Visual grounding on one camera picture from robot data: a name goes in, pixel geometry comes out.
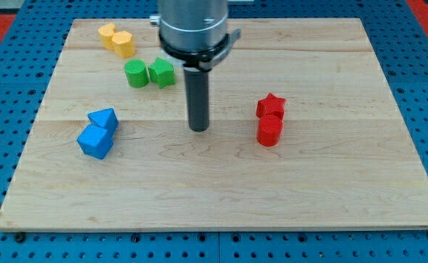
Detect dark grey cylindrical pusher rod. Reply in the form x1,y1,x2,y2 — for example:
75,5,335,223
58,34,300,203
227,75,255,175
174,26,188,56
183,68,210,132

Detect blue cube block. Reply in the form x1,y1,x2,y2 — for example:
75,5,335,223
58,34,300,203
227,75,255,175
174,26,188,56
77,124,113,159

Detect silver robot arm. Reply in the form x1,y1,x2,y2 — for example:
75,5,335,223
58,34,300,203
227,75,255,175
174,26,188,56
150,0,241,132

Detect blue triangle block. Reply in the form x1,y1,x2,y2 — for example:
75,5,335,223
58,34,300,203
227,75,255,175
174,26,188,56
88,108,119,133

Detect green star block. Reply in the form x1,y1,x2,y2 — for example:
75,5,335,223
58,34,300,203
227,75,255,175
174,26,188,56
148,57,175,89

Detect green cylinder block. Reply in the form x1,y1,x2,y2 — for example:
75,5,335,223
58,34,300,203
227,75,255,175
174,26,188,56
124,59,149,88

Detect red star block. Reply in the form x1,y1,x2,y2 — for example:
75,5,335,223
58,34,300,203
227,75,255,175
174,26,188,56
256,93,286,120

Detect yellow hexagon block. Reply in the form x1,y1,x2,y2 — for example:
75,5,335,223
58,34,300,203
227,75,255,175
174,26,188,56
112,31,136,58

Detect red cylinder block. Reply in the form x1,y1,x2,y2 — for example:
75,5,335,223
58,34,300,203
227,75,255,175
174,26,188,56
256,115,283,147

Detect yellow heart block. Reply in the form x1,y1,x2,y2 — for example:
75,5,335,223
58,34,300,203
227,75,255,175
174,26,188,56
98,23,116,50

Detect light wooden board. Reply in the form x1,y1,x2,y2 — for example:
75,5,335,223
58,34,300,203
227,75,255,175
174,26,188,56
0,18,428,232

